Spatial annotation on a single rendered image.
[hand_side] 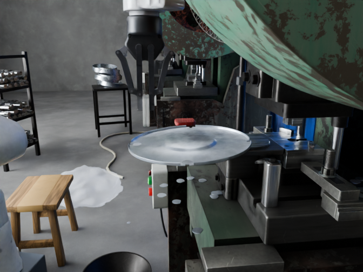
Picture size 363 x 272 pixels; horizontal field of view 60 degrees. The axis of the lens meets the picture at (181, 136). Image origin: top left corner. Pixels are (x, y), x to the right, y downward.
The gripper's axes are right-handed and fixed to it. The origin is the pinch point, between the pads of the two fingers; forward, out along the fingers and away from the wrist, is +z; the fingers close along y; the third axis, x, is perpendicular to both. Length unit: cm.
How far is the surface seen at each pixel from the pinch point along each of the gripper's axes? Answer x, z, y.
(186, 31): -132, -22, -25
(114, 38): -659, -23, 69
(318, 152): 7.1, 8.7, -39.2
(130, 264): -53, 84, 9
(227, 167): 4.2, 12.8, -18.7
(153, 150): 4.2, 8.4, -1.5
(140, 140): -4.9, 8.6, 1.5
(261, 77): 4.5, -7.9, -25.1
